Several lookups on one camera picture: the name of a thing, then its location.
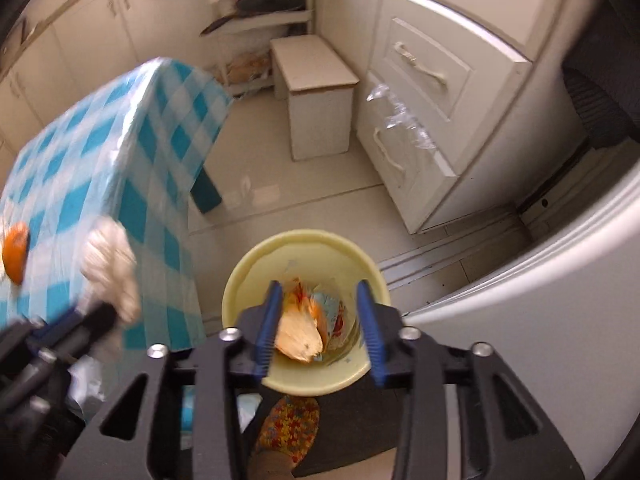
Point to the white tissue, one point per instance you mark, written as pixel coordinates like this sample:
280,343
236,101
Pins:
112,260

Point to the blue checked plastic tablecloth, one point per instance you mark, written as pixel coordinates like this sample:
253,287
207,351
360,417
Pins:
100,160

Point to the pale yellow plastic bin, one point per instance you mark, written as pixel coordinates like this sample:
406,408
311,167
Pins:
300,250

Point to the white kitchen base cabinets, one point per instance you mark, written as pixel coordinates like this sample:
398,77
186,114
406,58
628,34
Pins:
75,45

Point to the clear bag orange contents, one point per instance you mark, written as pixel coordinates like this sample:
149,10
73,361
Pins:
247,67

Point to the light blue paper scrap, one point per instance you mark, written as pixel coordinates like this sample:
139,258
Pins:
327,304

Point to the black frying pan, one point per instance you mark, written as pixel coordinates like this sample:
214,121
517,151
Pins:
265,2

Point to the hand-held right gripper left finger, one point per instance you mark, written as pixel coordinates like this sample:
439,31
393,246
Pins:
265,330

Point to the white wooden stool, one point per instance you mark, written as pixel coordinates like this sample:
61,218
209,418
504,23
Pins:
320,90

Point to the round paper lid red label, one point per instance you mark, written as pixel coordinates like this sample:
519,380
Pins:
345,325

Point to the teal table leg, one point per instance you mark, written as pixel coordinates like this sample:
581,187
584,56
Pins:
206,192

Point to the white refrigerator door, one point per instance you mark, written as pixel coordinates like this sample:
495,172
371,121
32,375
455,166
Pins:
525,310

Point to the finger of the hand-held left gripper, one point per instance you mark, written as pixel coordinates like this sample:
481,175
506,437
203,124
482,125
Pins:
52,327
92,325

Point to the white corner shelf rack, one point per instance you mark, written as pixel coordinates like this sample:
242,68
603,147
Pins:
260,20

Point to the dark hanging cloth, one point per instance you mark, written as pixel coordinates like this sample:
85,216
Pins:
605,90

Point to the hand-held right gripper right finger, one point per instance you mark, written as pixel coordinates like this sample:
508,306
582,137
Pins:
372,335

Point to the floral patterned slipper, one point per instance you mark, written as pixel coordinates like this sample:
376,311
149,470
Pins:
290,427

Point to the white drawer cabinet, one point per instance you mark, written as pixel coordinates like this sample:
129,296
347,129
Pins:
450,85

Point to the large orange fruit peel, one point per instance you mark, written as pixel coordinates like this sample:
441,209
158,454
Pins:
300,335

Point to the clear plastic wrap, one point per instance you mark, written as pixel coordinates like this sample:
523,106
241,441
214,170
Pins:
405,120

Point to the small orange fruit peel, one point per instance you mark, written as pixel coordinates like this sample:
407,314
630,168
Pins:
15,252

